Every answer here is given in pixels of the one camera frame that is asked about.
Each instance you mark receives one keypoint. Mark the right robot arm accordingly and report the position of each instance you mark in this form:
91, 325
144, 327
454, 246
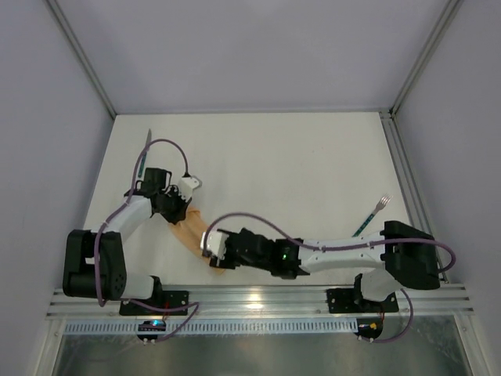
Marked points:
397, 257

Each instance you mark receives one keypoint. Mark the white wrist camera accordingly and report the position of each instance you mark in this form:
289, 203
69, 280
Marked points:
212, 244
187, 185

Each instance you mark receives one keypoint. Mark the slotted grey cable duct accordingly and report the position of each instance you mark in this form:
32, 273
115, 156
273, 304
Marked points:
213, 326

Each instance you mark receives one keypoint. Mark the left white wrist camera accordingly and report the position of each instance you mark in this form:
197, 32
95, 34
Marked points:
187, 185

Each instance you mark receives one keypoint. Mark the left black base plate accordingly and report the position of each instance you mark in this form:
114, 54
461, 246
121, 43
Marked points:
176, 303

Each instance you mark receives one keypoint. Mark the orange cloth napkin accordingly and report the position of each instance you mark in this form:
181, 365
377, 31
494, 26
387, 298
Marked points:
189, 232

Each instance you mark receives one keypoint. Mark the left aluminium frame post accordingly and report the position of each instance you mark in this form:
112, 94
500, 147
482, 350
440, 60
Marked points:
80, 55

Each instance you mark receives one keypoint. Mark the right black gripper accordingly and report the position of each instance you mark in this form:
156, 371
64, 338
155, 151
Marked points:
225, 254

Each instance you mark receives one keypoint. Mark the aluminium front rail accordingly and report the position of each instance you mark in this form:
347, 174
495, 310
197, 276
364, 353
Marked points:
265, 301

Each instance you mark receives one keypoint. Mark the aluminium rail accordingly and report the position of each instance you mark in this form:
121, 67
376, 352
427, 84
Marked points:
414, 204
265, 301

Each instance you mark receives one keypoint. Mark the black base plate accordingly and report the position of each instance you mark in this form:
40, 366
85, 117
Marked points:
176, 303
350, 300

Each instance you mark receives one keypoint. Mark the knife with green handle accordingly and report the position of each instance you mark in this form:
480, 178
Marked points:
142, 160

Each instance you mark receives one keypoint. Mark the right small connector board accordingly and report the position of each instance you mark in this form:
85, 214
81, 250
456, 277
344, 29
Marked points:
368, 330

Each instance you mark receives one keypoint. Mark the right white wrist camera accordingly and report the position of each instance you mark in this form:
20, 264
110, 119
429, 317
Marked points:
212, 244

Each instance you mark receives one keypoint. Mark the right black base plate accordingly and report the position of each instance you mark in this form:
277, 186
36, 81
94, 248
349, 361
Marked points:
350, 300

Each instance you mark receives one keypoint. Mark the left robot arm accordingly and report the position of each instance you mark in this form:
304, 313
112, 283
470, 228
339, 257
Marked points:
95, 265

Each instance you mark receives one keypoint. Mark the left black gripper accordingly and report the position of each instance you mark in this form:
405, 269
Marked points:
174, 209

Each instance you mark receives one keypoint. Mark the aluminium frame post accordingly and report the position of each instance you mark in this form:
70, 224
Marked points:
433, 40
80, 55

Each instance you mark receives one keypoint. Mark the right aluminium frame post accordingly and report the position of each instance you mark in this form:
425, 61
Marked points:
433, 40

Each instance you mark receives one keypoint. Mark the right side aluminium rail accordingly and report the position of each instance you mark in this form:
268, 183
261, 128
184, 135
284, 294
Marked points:
414, 204

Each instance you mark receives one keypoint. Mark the fork with green handle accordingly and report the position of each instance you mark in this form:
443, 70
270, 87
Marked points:
381, 204

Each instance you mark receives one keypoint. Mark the left small controller board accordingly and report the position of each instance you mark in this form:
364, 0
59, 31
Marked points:
151, 330

